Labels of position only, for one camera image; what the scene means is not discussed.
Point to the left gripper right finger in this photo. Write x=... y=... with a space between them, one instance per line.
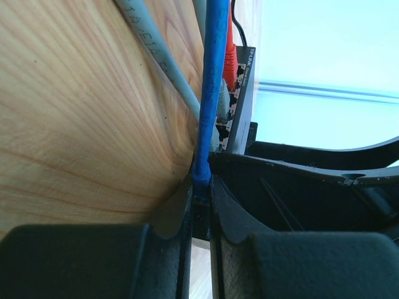
x=249 y=260

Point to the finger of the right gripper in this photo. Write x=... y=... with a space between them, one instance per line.
x=378 y=155
x=286 y=196

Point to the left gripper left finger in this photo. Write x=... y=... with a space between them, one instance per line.
x=149 y=260

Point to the black network switch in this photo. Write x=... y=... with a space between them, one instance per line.
x=233 y=133

